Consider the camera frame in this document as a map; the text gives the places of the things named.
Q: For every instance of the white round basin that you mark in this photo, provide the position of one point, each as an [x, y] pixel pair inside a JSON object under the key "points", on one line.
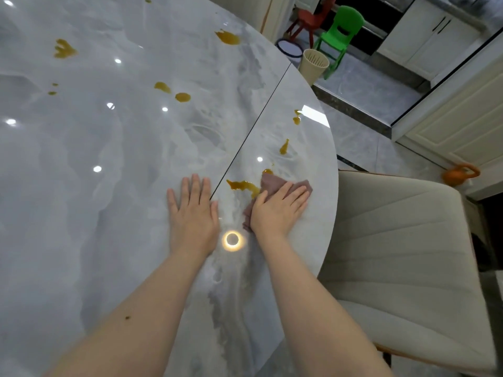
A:
{"points": [[289, 47]]}

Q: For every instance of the person's left forearm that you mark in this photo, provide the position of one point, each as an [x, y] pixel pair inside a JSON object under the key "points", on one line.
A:
{"points": [[137, 321]]}

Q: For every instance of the person's right thumb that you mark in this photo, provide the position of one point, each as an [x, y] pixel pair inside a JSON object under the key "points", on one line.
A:
{"points": [[260, 200]]}

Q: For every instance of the beige upholstered chair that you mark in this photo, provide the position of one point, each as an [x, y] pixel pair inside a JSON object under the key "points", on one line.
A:
{"points": [[401, 270]]}

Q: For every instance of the beige ribbed waste bin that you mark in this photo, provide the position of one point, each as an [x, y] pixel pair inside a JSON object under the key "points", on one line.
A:
{"points": [[312, 66]]}

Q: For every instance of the brown-pink cleaning cloth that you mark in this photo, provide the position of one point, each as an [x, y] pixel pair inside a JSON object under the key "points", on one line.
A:
{"points": [[275, 182]]}

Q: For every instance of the person's left little finger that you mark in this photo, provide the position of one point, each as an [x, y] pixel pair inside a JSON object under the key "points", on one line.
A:
{"points": [[172, 202]]}

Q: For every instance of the person's right middle finger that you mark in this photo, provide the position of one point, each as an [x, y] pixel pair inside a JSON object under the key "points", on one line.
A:
{"points": [[295, 195]]}

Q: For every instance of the person's right little finger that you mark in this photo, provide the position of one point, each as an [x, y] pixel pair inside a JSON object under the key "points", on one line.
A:
{"points": [[301, 211]]}

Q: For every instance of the green plastic child chair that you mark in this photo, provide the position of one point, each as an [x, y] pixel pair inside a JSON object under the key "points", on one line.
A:
{"points": [[340, 33]]}

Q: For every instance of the person's right forearm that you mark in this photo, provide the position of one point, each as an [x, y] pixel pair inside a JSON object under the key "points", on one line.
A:
{"points": [[314, 310]]}

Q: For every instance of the cream panelled door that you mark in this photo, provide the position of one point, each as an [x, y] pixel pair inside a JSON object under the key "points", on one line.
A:
{"points": [[459, 121]]}

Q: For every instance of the person's left hand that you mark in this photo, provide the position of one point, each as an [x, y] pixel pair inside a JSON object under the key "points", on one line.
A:
{"points": [[193, 227]]}

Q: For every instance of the red plastic child chair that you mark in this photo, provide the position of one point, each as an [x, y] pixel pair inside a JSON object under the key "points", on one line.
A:
{"points": [[310, 17]]}

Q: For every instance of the person's left middle finger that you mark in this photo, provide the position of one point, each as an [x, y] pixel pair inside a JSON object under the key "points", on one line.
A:
{"points": [[195, 190]]}

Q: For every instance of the person's left thumb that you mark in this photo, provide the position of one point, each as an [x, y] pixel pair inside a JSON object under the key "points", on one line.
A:
{"points": [[215, 215]]}

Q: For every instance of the orange kettle-shaped object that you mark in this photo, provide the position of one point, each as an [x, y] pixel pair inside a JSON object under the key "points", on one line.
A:
{"points": [[458, 175]]}

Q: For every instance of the person's right hand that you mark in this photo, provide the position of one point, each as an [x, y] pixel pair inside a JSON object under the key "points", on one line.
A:
{"points": [[275, 217]]}

